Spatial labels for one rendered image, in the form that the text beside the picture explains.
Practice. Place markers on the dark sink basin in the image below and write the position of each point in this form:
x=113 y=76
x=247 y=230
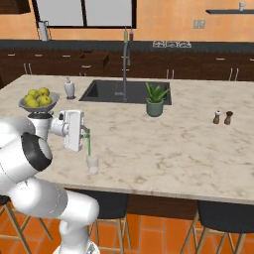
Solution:
x=109 y=91

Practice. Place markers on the grey wall socket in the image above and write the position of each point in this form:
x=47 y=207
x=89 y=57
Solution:
x=199 y=24

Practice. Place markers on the brown bottle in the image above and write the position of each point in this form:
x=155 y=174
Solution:
x=131 y=34

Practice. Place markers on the dark wall shelf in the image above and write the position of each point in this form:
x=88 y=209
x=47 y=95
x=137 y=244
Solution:
x=229 y=11

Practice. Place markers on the black framed window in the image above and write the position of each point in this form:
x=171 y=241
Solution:
x=84 y=13

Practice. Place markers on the green plant in grey pot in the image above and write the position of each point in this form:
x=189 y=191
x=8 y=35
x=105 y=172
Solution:
x=154 y=104

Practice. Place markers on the grey fruit bowl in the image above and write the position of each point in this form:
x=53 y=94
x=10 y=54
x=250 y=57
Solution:
x=39 y=108

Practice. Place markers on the white cup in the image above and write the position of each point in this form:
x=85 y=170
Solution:
x=242 y=5

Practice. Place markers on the open dark wood drawer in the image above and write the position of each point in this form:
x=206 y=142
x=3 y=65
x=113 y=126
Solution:
x=94 y=63

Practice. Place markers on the grey tall tap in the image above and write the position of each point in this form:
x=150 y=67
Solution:
x=125 y=66

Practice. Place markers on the white paper towel holder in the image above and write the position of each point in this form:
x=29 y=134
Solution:
x=43 y=30

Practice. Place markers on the green apple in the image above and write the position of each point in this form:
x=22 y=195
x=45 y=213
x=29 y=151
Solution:
x=32 y=103
x=45 y=100
x=28 y=99
x=44 y=91
x=33 y=93

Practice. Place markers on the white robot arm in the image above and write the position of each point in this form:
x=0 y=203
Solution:
x=36 y=198

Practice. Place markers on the black stool with wooden legs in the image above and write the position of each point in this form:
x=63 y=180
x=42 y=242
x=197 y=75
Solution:
x=112 y=205
x=10 y=215
x=228 y=218

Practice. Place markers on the dark wall cupboard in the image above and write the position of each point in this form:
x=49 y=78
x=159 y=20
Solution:
x=13 y=6

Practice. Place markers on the dark wood cupboard run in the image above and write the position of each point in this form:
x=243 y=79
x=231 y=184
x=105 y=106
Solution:
x=198 y=64

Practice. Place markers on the white soap dispenser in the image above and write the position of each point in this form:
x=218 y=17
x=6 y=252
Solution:
x=69 y=89

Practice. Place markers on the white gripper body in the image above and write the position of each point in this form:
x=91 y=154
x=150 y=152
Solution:
x=73 y=130

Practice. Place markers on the clear glass cup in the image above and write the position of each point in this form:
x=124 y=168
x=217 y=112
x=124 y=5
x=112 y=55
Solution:
x=93 y=164

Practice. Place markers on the brown shaker with white cap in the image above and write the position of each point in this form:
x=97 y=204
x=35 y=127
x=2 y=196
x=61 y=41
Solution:
x=216 y=118

